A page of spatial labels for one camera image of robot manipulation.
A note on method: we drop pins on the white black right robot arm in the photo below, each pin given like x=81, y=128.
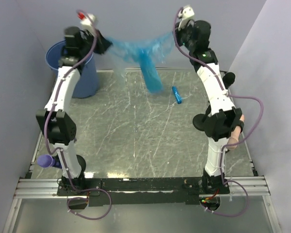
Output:
x=222, y=122

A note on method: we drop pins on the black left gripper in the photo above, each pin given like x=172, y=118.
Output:
x=103, y=43

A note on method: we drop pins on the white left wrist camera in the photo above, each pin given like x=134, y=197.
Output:
x=87, y=21

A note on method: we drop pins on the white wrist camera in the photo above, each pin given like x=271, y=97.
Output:
x=87, y=21
x=185, y=15

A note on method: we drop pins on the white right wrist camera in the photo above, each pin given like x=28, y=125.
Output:
x=185, y=15

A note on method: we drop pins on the blue plastic trash bin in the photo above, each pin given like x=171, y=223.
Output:
x=88, y=83

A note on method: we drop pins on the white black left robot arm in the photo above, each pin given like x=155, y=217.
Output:
x=57, y=127

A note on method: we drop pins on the black microphone on stand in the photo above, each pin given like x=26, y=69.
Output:
x=199, y=119

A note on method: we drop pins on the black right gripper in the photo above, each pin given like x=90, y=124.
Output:
x=188, y=26

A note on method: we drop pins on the blue plastic trash bag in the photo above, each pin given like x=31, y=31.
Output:
x=146, y=54

